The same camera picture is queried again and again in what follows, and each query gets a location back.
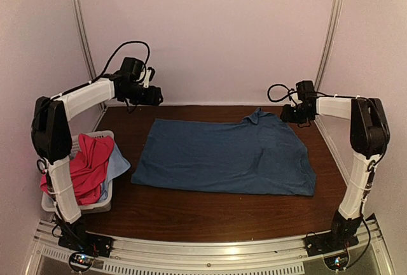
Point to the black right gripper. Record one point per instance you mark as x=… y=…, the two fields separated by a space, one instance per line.
x=287 y=116

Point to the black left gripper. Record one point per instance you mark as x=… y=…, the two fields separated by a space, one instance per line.
x=153 y=98

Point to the dark blue polo shirt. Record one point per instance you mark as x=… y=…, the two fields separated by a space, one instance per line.
x=260 y=155

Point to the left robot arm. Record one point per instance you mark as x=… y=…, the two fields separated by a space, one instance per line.
x=51 y=134

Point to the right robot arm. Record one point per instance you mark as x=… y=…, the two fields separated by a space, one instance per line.
x=369 y=138

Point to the white plastic laundry basket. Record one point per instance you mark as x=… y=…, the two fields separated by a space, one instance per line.
x=104 y=203

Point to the light blue garment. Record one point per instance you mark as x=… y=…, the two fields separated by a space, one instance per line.
x=117 y=165

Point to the red garment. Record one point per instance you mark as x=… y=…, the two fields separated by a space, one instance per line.
x=89 y=168

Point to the right circuit board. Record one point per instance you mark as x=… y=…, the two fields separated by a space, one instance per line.
x=337 y=262

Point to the circuit board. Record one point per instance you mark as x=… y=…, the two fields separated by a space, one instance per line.
x=337 y=262
x=80 y=262

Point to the left circuit board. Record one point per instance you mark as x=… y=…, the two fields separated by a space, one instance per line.
x=80 y=262

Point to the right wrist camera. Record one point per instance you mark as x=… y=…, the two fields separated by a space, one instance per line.
x=294 y=100

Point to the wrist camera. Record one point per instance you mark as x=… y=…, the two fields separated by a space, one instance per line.
x=294 y=100
x=148 y=76

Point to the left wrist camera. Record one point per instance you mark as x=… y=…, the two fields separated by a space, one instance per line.
x=148 y=76

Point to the right aluminium frame post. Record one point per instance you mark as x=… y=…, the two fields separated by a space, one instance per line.
x=334 y=20

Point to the aluminium frame post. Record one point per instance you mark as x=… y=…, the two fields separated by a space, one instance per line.
x=83 y=38
x=334 y=20

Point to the left aluminium frame post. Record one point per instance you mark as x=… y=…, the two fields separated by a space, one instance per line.
x=83 y=38

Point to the aluminium front rail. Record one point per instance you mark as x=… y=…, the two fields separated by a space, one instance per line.
x=285 y=255

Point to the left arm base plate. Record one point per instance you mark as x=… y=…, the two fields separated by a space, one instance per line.
x=97 y=246

